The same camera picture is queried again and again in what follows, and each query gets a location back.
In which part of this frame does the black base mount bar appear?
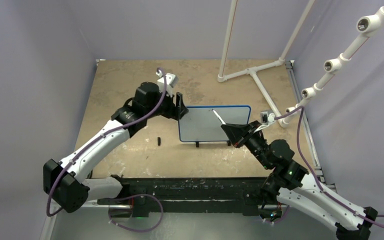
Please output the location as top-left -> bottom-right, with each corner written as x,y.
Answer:
97,177 -> 277,217

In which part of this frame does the white PVC pipe with fittings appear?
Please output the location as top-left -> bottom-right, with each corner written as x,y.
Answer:
284,5 -> 384,122

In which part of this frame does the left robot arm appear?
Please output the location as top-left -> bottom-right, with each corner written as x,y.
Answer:
43,82 -> 189,217

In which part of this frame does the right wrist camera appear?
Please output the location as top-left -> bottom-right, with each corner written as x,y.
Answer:
260,109 -> 276,128

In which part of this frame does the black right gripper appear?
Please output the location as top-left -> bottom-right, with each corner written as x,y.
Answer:
221,120 -> 271,170

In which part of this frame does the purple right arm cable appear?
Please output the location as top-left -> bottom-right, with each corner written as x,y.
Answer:
274,105 -> 384,232

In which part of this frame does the white marker pen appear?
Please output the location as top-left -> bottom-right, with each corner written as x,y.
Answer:
211,109 -> 226,125

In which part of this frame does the white PVC pipe frame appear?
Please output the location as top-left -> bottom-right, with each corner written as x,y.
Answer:
217,0 -> 316,128

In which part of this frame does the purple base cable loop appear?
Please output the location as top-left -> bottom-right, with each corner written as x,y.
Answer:
108,194 -> 164,233

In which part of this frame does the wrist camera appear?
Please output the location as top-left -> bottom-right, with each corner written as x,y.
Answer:
260,109 -> 276,128
157,73 -> 179,97

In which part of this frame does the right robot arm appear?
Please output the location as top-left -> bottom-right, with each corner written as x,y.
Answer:
221,121 -> 378,240

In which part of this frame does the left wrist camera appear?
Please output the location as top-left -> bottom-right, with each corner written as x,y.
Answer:
157,73 -> 179,97

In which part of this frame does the blue framed whiteboard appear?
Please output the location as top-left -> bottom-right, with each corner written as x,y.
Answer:
178,105 -> 252,143

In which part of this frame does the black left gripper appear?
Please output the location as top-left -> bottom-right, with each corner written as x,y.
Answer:
145,86 -> 188,121

